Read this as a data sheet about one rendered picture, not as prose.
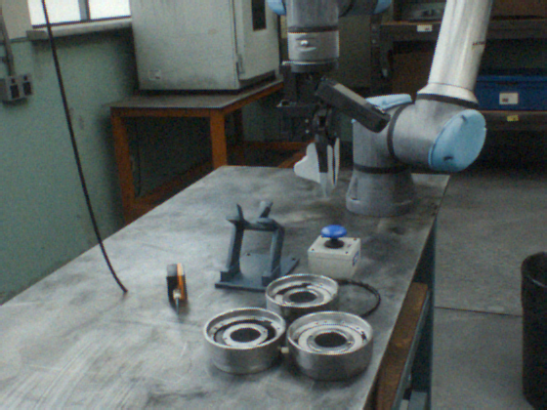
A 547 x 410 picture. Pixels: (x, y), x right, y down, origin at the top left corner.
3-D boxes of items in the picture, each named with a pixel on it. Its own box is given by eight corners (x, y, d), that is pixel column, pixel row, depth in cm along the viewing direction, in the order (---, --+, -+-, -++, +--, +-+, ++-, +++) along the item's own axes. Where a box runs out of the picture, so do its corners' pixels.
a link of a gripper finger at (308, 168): (299, 194, 104) (296, 139, 101) (334, 197, 102) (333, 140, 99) (292, 200, 102) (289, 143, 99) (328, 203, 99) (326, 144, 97)
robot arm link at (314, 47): (344, 28, 97) (328, 33, 90) (345, 59, 98) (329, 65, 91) (297, 30, 100) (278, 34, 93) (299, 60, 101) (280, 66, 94)
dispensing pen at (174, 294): (166, 301, 90) (165, 256, 105) (169, 328, 91) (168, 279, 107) (182, 299, 90) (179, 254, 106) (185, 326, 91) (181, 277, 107)
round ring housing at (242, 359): (246, 388, 76) (244, 357, 75) (189, 358, 83) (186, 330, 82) (304, 350, 83) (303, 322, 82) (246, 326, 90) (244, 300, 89)
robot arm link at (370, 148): (377, 149, 141) (377, 88, 137) (429, 159, 132) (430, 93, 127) (340, 161, 134) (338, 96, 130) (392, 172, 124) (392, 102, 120)
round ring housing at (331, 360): (363, 335, 86) (363, 307, 85) (381, 380, 76) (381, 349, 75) (285, 342, 86) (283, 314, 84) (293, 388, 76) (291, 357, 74)
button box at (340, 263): (351, 280, 102) (350, 252, 101) (308, 276, 105) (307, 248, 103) (362, 261, 109) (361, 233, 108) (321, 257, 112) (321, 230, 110)
